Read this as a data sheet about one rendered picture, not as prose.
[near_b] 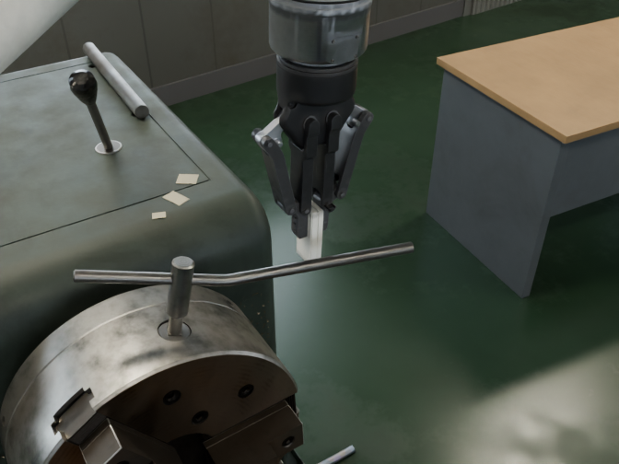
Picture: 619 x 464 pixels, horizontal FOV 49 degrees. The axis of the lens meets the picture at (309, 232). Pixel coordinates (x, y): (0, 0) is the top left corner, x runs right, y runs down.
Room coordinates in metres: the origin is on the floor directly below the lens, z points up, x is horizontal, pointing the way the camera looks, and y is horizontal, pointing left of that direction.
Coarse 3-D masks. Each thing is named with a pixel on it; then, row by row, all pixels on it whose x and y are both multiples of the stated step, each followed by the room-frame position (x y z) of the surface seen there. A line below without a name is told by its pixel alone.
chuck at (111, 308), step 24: (144, 288) 0.56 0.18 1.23; (168, 288) 0.56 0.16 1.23; (192, 288) 0.58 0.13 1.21; (96, 312) 0.52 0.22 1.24; (120, 312) 0.52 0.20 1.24; (240, 312) 0.59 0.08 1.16; (48, 336) 0.50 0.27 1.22; (72, 336) 0.49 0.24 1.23; (48, 360) 0.47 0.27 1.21; (24, 384) 0.46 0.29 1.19; (0, 432) 0.45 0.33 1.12
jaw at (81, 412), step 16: (80, 400) 0.42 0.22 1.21; (64, 416) 0.41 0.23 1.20; (80, 416) 0.41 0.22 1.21; (96, 416) 0.40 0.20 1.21; (64, 432) 0.40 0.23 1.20; (80, 432) 0.39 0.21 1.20; (96, 432) 0.40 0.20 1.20; (112, 432) 0.39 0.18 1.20; (128, 432) 0.41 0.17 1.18; (80, 448) 0.39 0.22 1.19; (96, 448) 0.38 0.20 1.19; (112, 448) 0.38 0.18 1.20; (128, 448) 0.38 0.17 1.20; (144, 448) 0.40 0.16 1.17; (160, 448) 0.42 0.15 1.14
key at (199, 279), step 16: (336, 256) 0.54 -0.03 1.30; (352, 256) 0.54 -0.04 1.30; (368, 256) 0.54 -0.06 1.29; (384, 256) 0.54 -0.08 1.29; (80, 272) 0.48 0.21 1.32; (96, 272) 0.49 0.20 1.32; (112, 272) 0.49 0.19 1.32; (128, 272) 0.49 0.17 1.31; (144, 272) 0.50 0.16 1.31; (240, 272) 0.52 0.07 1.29; (256, 272) 0.52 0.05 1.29; (272, 272) 0.52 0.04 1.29; (288, 272) 0.52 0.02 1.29; (304, 272) 0.52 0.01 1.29
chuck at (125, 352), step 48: (96, 336) 0.49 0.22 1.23; (144, 336) 0.48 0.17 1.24; (192, 336) 0.49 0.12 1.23; (240, 336) 0.52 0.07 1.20; (48, 384) 0.45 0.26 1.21; (96, 384) 0.43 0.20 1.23; (144, 384) 0.43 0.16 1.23; (192, 384) 0.45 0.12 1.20; (240, 384) 0.48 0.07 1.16; (288, 384) 0.51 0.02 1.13; (48, 432) 0.40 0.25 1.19; (144, 432) 0.42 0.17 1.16; (192, 432) 0.45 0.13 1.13
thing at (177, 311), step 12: (180, 264) 0.50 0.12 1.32; (192, 264) 0.50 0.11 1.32; (180, 276) 0.49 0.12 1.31; (192, 276) 0.50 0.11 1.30; (180, 288) 0.49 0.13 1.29; (168, 300) 0.49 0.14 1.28; (180, 300) 0.49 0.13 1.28; (168, 312) 0.49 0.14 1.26; (180, 312) 0.49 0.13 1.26; (180, 324) 0.49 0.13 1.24
